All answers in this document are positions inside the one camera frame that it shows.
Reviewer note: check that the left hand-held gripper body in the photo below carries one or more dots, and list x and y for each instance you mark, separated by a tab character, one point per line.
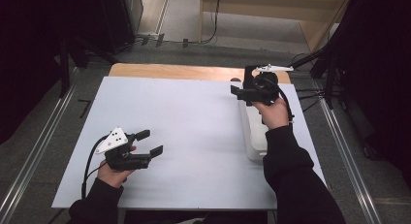
126	159

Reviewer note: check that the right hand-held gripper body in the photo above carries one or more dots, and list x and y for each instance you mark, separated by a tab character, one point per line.
265	85

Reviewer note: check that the white oblong plastic container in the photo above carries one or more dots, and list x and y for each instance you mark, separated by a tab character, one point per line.
253	143

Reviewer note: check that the person's left hand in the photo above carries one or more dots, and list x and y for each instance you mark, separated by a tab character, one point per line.
111	179

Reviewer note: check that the person's right hand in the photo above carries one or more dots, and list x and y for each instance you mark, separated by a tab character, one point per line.
274	115

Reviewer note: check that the white board table cover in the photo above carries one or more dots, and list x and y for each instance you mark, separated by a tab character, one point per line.
181	120

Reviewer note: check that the wooden table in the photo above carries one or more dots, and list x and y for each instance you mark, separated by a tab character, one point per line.
181	71

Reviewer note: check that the black metal stand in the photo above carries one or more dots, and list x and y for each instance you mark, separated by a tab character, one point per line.
329	75

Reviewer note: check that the black cabinet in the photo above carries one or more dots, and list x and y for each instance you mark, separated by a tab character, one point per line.
121	20

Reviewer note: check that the dark curtain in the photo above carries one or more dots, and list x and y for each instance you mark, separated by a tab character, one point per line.
381	72
29	56

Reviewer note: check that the light wooden shelf frame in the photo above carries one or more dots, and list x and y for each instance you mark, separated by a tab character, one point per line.
258	6

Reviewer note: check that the small black floor bracket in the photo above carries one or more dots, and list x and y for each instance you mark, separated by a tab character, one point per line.
185	43

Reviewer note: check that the metal floor rail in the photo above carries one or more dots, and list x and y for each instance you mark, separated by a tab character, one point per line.
349	159
38	146

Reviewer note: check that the black floor bracket pair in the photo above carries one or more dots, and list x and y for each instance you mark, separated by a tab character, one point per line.
160	39

